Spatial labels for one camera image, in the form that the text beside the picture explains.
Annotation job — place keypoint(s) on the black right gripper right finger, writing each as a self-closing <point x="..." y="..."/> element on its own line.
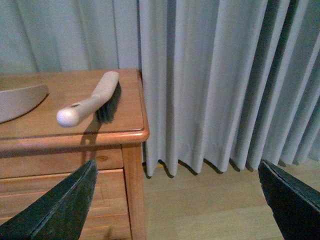
<point x="294" y="204"/>

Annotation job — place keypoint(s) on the beige plastic dustpan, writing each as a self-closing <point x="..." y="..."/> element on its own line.
<point x="17" y="102"/>

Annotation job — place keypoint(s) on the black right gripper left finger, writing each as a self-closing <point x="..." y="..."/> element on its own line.
<point x="60" y="214"/>

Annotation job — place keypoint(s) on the beige hand brush black bristles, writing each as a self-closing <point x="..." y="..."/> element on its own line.
<point x="103" y="102"/>

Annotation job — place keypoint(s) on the light grey curtain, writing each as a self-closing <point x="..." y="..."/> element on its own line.
<point x="224" y="80"/>

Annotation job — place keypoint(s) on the wooden nightstand cabinet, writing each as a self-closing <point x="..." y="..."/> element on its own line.
<point x="36" y="153"/>

